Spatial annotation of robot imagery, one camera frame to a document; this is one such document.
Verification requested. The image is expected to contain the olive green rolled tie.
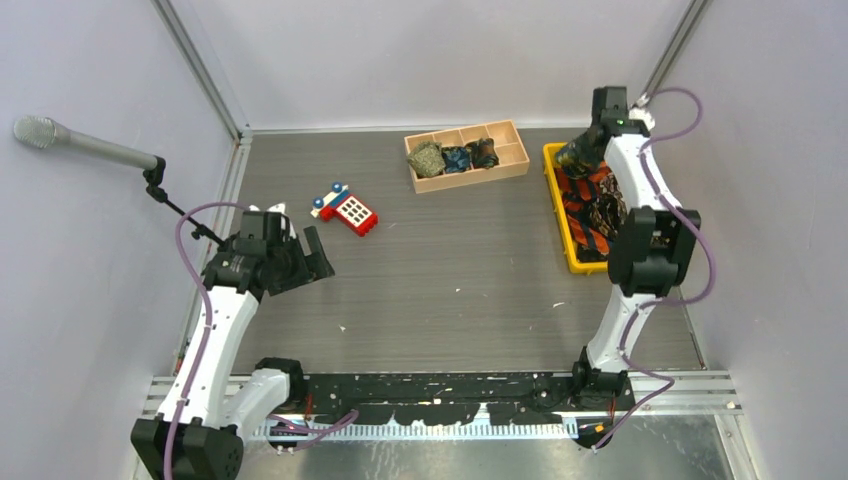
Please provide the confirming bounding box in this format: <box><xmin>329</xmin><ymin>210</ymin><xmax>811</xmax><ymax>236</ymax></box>
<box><xmin>407</xmin><ymin>140</ymin><xmax>446</xmax><ymax>178</ymax></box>

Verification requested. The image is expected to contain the blue yellow floral tie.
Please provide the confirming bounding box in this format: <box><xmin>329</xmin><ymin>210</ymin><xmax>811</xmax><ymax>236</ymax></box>
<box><xmin>554</xmin><ymin>125</ymin><xmax>607</xmax><ymax>180</ymax></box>

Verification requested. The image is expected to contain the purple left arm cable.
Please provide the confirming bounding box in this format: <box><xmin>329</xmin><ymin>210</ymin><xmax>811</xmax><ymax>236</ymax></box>
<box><xmin>162</xmin><ymin>201</ymin><xmax>362</xmax><ymax>480</ymax></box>

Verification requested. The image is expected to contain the wooden divided tray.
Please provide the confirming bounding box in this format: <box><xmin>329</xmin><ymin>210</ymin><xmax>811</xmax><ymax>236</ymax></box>
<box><xmin>404</xmin><ymin>120</ymin><xmax>530</xmax><ymax>194</ymax></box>

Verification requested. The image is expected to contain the black microphone stand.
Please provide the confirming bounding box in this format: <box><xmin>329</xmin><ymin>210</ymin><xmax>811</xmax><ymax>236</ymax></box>
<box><xmin>143</xmin><ymin>156</ymin><xmax>224</xmax><ymax>246</ymax></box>

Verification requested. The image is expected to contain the red white toy brick block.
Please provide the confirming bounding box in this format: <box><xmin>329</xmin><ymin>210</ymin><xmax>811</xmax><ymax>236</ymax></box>
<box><xmin>310</xmin><ymin>182</ymin><xmax>379</xmax><ymax>237</ymax></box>

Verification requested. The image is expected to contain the dark brown rolled tie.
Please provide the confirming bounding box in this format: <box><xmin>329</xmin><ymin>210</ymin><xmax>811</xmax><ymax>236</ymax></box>
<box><xmin>465</xmin><ymin>138</ymin><xmax>500</xmax><ymax>169</ymax></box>

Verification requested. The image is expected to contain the orange navy striped tie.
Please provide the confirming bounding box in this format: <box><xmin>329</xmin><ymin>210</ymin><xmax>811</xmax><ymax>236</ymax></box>
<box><xmin>555</xmin><ymin>162</ymin><xmax>615</xmax><ymax>262</ymax></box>

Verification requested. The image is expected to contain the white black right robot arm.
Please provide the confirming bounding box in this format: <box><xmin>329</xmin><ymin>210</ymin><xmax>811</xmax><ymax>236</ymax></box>
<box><xmin>557</xmin><ymin>86</ymin><xmax>700</xmax><ymax>411</ymax></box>

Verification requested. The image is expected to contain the silver microphone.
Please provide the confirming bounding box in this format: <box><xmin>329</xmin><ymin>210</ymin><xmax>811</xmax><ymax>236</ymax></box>
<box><xmin>13</xmin><ymin>115</ymin><xmax>163</xmax><ymax>170</ymax></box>

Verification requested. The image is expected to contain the blue rolled tie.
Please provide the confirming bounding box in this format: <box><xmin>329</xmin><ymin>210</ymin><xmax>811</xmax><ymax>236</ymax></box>
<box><xmin>441</xmin><ymin>146</ymin><xmax>472</xmax><ymax>174</ymax></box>

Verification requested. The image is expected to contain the black floral patterned tie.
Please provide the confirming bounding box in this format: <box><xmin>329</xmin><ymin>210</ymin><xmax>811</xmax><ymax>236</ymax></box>
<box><xmin>589</xmin><ymin>176</ymin><xmax>628</xmax><ymax>242</ymax></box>

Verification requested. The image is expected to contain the yellow plastic bin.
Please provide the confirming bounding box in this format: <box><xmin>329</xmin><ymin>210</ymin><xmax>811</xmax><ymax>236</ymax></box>
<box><xmin>542</xmin><ymin>142</ymin><xmax>607</xmax><ymax>275</ymax></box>

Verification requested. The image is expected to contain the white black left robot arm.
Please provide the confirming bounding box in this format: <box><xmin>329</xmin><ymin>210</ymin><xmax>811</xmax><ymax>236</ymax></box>
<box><xmin>130</xmin><ymin>203</ymin><xmax>335</xmax><ymax>479</ymax></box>

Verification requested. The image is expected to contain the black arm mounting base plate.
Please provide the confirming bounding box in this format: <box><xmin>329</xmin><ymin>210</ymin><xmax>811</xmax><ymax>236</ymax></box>
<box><xmin>254</xmin><ymin>372</ymin><xmax>635</xmax><ymax>448</ymax></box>

